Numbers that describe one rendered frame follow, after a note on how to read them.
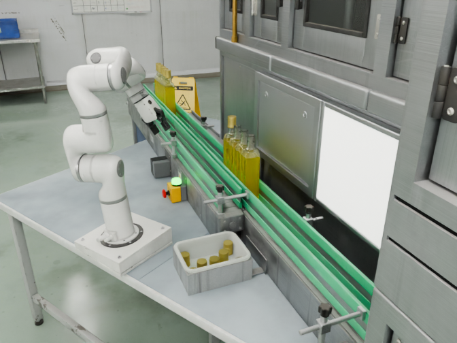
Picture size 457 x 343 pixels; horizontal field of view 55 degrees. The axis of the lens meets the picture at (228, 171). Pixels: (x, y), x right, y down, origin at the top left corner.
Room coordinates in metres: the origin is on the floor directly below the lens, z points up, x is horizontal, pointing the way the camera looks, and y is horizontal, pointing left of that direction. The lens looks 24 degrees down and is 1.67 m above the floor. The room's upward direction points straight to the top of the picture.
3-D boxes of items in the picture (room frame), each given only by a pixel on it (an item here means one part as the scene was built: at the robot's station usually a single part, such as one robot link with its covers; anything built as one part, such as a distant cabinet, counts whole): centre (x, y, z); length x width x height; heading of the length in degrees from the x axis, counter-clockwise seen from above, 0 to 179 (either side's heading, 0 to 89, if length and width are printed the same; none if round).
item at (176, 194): (1.72, 0.23, 0.79); 0.07 x 0.07 x 0.07; 22
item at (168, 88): (2.52, 0.35, 1.02); 0.06 x 0.06 x 0.28; 22
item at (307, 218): (1.20, -0.27, 0.94); 0.07 x 0.04 x 0.13; 112
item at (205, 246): (1.20, 0.06, 0.80); 0.22 x 0.17 x 0.09; 112
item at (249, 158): (1.47, -0.08, 0.99); 0.06 x 0.06 x 0.21; 21
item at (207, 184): (2.18, 0.35, 0.93); 1.75 x 0.01 x 0.08; 22
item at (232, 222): (1.35, -0.01, 0.85); 0.09 x 0.04 x 0.07; 112
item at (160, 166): (1.98, 0.34, 0.79); 0.08 x 0.08 x 0.08; 22
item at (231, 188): (2.21, 0.28, 0.93); 1.75 x 0.01 x 0.08; 22
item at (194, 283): (1.21, 0.03, 0.79); 0.27 x 0.17 x 0.08; 112
